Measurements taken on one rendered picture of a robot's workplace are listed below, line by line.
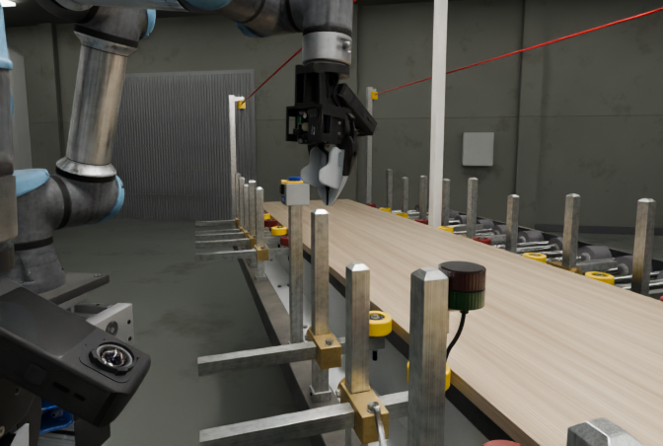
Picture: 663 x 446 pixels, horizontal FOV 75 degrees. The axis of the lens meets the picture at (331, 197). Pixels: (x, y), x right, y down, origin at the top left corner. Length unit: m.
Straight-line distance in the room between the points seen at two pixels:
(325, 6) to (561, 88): 7.07
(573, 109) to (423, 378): 7.20
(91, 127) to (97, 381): 0.78
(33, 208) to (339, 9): 0.68
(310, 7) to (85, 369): 0.55
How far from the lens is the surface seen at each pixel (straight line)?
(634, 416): 0.88
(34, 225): 1.00
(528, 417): 0.80
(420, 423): 0.63
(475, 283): 0.57
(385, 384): 1.30
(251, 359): 1.03
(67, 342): 0.30
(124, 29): 0.99
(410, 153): 7.25
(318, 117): 0.62
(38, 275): 1.00
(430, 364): 0.59
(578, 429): 0.41
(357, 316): 0.81
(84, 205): 1.05
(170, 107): 8.41
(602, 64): 7.87
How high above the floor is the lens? 1.31
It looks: 6 degrees down
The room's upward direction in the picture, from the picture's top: straight up
